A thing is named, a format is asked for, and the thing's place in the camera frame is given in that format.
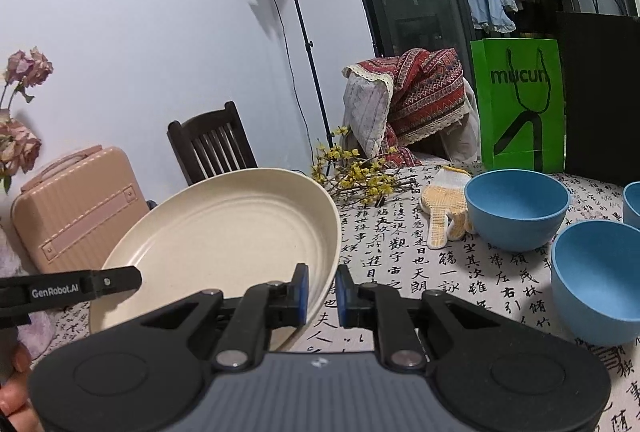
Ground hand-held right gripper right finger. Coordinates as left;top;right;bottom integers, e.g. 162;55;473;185
335;264;503;374

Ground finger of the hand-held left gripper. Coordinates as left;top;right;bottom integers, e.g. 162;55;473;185
100;265;143;298

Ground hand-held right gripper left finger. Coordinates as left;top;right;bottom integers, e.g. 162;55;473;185
140;263;310;374

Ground cream plate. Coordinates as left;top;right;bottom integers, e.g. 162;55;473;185
89;168;342;353

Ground blue bowl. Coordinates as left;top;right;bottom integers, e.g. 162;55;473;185
622;181;640;230
464;169;572;253
550;219;640;347

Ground person's left hand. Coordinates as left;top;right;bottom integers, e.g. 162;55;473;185
0;344;34;419

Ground pale purple textured vase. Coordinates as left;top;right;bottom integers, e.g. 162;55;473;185
0;227;56;360

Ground pink ribbed suitcase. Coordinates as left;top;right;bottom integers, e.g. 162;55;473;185
11;146;151;274

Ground yellow flower branches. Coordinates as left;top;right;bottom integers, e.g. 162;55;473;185
310;126;418;210

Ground yellow dotted work glove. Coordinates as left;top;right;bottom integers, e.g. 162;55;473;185
419;166;476;249

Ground dark wooden chair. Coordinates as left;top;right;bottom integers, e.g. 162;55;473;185
167;101;258;185

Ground beige chair cover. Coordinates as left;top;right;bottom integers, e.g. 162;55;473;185
440;79;483;163

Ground red patterned blanket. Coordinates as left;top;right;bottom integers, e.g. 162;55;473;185
342;47;468;168

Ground dried pink roses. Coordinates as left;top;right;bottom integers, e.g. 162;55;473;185
0;46;55;193

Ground green paper bag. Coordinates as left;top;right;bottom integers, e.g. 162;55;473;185
470;38;566;174

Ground black light stand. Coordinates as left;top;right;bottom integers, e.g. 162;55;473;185
290;0;336;178

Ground black paper bag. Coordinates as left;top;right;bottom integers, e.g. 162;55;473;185
555;0;640;185

